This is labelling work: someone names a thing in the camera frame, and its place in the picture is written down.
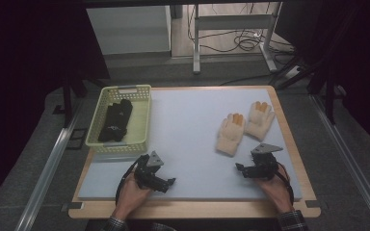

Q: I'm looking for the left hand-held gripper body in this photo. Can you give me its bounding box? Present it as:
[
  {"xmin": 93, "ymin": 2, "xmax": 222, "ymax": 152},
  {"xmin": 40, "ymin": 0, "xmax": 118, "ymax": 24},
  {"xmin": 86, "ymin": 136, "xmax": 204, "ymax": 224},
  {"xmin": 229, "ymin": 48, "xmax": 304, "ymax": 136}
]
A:
[{"xmin": 134, "ymin": 150, "xmax": 169, "ymax": 193}]

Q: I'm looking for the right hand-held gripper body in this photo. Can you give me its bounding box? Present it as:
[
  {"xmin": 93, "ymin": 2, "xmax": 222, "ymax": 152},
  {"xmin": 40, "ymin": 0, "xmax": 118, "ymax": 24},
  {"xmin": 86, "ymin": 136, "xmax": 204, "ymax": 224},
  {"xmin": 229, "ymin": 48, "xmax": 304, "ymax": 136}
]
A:
[{"xmin": 250, "ymin": 142, "xmax": 284, "ymax": 181}]

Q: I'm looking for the cream knitted glove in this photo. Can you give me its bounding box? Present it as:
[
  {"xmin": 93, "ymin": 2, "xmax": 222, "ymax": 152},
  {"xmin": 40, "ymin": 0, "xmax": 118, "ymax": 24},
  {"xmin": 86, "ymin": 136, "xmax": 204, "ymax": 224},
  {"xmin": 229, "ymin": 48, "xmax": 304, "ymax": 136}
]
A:
[
  {"xmin": 244, "ymin": 100, "xmax": 276, "ymax": 142},
  {"xmin": 215, "ymin": 113, "xmax": 247, "ymax": 158}
]

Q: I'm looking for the pale green plastic basket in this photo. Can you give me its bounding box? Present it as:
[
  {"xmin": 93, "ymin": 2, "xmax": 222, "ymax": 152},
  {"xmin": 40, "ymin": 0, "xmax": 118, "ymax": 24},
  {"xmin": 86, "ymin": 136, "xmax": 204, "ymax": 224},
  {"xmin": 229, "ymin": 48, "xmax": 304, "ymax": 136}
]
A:
[{"xmin": 85, "ymin": 84, "xmax": 152, "ymax": 155}]

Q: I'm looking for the person's left hand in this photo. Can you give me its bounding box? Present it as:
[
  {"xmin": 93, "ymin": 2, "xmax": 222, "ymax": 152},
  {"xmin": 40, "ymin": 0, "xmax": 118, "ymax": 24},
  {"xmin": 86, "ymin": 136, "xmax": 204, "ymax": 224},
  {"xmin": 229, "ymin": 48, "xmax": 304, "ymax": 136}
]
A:
[{"xmin": 112, "ymin": 173, "xmax": 152, "ymax": 221}]

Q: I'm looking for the person's right hand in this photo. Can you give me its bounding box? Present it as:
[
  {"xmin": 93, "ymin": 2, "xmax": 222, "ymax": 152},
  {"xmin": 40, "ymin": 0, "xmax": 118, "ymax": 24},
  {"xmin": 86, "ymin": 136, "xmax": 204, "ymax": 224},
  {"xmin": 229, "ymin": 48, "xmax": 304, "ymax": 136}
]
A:
[{"xmin": 253, "ymin": 168, "xmax": 294, "ymax": 215}]

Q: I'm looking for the white foam mat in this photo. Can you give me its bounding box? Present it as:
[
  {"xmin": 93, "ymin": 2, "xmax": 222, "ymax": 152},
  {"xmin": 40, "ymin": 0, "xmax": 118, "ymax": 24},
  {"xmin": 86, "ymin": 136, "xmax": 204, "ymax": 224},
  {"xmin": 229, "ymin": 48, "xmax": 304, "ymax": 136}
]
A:
[{"xmin": 77, "ymin": 88, "xmax": 304, "ymax": 201}]

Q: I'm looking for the black metal stand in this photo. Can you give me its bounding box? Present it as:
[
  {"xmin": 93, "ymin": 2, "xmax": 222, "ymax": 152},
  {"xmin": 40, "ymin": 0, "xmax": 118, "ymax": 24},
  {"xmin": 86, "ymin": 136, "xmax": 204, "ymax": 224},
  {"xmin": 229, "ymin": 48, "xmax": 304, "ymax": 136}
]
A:
[
  {"xmin": 276, "ymin": 54, "xmax": 338, "ymax": 124},
  {"xmin": 61, "ymin": 76, "xmax": 107, "ymax": 128}
]

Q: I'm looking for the white power strip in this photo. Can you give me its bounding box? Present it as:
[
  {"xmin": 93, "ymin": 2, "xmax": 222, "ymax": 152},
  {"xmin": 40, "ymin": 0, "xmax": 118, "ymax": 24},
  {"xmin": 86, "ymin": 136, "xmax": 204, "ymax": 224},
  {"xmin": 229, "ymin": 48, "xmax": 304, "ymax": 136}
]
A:
[{"xmin": 285, "ymin": 65, "xmax": 302, "ymax": 80}]

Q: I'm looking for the white cabinet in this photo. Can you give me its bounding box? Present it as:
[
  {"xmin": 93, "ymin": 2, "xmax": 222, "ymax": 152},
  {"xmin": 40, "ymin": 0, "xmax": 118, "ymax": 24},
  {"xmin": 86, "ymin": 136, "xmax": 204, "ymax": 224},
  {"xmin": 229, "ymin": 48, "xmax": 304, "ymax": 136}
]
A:
[{"xmin": 86, "ymin": 5, "xmax": 172, "ymax": 56}]

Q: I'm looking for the dark curtain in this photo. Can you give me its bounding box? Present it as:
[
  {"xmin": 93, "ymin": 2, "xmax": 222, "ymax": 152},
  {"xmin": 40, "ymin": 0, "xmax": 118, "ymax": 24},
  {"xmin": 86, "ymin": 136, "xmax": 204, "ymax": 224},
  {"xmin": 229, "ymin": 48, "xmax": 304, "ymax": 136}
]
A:
[
  {"xmin": 0, "ymin": 0, "xmax": 110, "ymax": 213},
  {"xmin": 276, "ymin": 0, "xmax": 370, "ymax": 155}
]

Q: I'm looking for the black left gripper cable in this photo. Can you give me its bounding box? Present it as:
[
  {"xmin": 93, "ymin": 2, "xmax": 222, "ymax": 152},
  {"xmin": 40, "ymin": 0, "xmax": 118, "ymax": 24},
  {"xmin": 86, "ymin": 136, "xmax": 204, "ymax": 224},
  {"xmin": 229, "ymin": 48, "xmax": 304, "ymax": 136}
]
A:
[{"xmin": 115, "ymin": 160, "xmax": 143, "ymax": 206}]

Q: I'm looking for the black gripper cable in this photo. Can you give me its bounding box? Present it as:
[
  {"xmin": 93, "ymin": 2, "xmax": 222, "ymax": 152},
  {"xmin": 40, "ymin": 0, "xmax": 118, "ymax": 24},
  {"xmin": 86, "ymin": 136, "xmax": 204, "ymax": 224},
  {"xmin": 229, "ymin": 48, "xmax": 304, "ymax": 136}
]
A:
[
  {"xmin": 276, "ymin": 162, "xmax": 296, "ymax": 206},
  {"xmin": 115, "ymin": 160, "xmax": 143, "ymax": 206}
]

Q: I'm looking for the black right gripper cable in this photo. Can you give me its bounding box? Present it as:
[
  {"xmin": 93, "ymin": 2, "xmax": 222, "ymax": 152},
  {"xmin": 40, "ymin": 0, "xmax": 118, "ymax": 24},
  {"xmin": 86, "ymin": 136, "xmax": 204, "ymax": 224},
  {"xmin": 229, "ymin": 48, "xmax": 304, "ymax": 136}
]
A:
[{"xmin": 276, "ymin": 162, "xmax": 296, "ymax": 206}]

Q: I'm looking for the black floor bracket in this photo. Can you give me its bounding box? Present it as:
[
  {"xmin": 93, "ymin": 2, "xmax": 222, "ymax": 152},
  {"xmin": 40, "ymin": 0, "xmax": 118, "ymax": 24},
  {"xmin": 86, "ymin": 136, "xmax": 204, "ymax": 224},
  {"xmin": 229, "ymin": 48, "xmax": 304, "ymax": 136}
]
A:
[{"xmin": 66, "ymin": 128, "xmax": 89, "ymax": 150}]

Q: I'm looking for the black floor cable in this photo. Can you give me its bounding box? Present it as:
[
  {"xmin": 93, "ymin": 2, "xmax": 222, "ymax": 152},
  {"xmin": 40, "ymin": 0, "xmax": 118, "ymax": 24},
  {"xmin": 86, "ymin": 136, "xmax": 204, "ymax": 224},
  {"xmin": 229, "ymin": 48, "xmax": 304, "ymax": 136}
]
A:
[{"xmin": 220, "ymin": 73, "xmax": 273, "ymax": 87}]

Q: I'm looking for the metal floor rail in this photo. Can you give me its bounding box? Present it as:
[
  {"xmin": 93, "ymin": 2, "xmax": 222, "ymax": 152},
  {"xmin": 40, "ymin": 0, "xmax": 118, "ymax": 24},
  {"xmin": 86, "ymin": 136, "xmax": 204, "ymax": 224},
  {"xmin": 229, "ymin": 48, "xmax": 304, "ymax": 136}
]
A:
[
  {"xmin": 13, "ymin": 99, "xmax": 85, "ymax": 231},
  {"xmin": 309, "ymin": 94, "xmax": 370, "ymax": 231}
]

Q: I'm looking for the tangle of floor cables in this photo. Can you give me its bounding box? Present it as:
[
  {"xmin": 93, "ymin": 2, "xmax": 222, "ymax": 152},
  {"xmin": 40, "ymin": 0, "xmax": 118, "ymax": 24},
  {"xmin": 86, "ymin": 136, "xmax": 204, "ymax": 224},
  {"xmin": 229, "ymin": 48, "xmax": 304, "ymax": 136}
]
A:
[{"xmin": 187, "ymin": 3, "xmax": 295, "ymax": 54}]

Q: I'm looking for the white metal desk frame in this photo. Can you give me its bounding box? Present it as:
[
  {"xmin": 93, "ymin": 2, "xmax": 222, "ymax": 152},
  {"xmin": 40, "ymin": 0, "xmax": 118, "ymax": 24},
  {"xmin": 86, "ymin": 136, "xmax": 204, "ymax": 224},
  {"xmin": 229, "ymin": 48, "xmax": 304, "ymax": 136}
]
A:
[{"xmin": 192, "ymin": 3, "xmax": 283, "ymax": 75}]

